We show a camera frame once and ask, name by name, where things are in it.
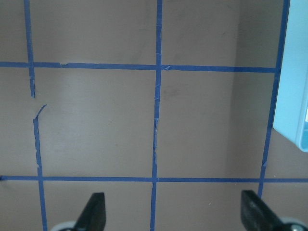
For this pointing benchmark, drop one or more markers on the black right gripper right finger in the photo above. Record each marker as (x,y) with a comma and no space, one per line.
(256,215)

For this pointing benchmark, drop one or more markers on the light blue plastic bin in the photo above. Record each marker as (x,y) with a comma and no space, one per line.
(291,112)

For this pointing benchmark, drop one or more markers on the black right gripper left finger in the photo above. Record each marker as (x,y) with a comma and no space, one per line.
(93,216)

